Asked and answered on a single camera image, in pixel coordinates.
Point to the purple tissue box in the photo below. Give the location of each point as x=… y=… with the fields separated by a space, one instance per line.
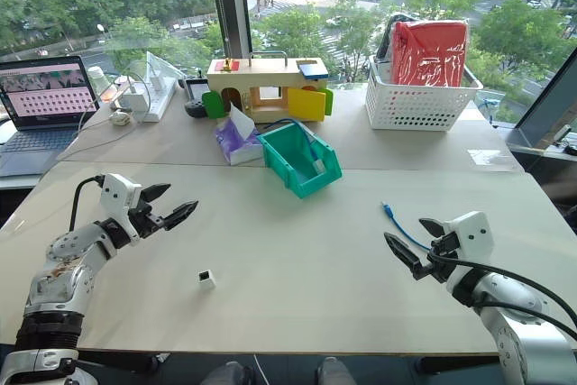
x=234 y=141

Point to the clear acrylic stand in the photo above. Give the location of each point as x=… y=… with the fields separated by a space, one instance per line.
x=163 y=67

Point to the black bag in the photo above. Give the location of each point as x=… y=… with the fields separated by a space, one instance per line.
x=387 y=42

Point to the small black screen device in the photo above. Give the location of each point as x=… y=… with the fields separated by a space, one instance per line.
x=197 y=88

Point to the open laptop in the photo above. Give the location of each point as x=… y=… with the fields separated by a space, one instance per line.
x=40 y=101

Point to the dark monitor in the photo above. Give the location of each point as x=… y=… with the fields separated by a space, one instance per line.
x=547 y=105

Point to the white paper cup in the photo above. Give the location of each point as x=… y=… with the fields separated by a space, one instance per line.
x=98 y=80

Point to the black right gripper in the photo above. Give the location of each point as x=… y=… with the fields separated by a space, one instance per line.
x=435 y=263

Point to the small white cube adapter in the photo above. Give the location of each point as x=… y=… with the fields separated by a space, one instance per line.
x=206 y=279

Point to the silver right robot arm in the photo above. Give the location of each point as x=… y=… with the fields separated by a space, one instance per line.
x=518 y=313

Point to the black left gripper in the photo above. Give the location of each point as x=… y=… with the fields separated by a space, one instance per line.
x=145 y=219

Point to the white power adapter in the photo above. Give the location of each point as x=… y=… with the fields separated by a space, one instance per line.
x=134 y=98

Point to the wooden toy box coloured doors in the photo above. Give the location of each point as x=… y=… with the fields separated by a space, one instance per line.
x=266 y=76

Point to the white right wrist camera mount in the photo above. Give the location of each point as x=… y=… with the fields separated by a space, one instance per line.
x=471 y=235

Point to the small white round object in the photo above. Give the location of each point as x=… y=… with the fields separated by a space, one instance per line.
x=120 y=117

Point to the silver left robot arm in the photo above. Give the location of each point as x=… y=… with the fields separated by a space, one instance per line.
x=67 y=277

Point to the green plastic bin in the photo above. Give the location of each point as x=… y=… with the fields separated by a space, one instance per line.
x=288 y=164

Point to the dark window frame pillar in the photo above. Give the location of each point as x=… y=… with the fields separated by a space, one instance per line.
x=232 y=2

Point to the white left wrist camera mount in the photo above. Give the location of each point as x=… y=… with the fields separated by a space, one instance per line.
x=118 y=195

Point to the white power strip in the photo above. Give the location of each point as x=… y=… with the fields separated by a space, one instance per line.
x=160 y=98

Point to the red plastic-wrapped package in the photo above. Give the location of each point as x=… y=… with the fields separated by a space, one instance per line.
x=428 y=53

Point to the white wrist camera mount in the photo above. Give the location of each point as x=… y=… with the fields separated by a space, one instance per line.
x=118 y=195
x=471 y=235

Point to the white perforated plastic basket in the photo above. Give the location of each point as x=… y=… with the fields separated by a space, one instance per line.
x=419 y=107

